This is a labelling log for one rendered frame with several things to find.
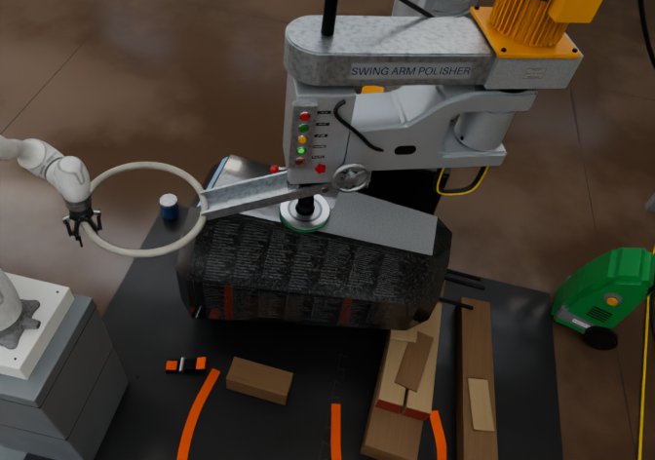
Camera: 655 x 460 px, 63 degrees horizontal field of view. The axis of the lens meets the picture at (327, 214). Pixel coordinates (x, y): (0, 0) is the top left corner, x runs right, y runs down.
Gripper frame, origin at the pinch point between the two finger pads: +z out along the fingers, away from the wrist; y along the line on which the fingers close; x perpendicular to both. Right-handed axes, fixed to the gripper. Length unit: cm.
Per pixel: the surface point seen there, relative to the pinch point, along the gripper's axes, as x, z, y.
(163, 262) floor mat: 35, 81, 35
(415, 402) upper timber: -95, 48, 116
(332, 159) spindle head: -27, -49, 85
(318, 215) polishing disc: -22, -8, 89
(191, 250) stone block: -8.6, 13.5, 38.7
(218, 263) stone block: -18, 14, 48
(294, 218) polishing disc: -20, -8, 79
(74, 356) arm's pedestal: -40.7, 14.2, -13.3
